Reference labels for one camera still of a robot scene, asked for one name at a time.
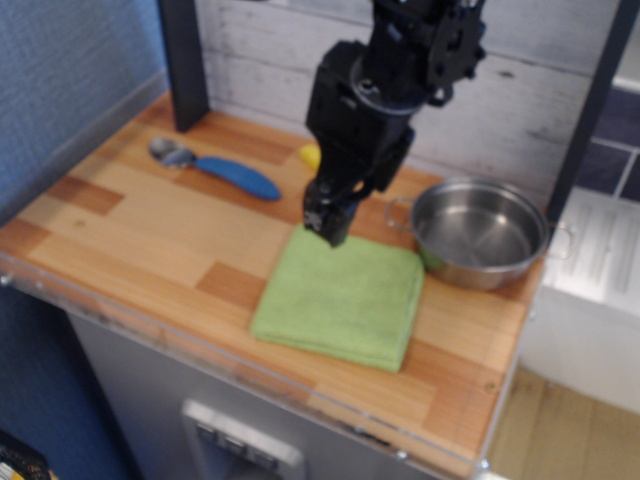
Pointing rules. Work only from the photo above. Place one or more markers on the yellow plastic corn piece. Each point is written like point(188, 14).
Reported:
point(310, 154)

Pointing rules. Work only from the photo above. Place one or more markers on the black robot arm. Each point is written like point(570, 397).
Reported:
point(365, 94)

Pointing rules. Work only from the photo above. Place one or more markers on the dark vertical post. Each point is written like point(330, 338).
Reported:
point(184, 57)
point(597, 94)

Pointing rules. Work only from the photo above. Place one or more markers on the white toy sink counter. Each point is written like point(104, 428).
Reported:
point(585, 330)

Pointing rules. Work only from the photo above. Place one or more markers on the dark left vertical post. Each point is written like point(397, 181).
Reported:
point(184, 57)

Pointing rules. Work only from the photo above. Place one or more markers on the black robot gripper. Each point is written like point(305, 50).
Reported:
point(362, 148)

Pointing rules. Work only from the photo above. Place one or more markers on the clear acrylic table edge guard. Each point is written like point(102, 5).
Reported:
point(462, 352)

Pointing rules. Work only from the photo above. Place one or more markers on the stainless steel pot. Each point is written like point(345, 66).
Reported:
point(478, 233)

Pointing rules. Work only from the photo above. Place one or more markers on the blue handled metal spoon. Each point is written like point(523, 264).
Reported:
point(172, 154)

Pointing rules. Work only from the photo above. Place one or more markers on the green napkin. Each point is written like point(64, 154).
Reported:
point(355, 302)

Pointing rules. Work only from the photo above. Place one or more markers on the silver toy fridge cabinet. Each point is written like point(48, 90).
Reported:
point(349, 421)

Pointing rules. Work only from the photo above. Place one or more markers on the silver dispenser button panel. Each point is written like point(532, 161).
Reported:
point(211, 432)

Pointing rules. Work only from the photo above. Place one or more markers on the dark right vertical post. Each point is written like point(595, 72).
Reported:
point(597, 94)

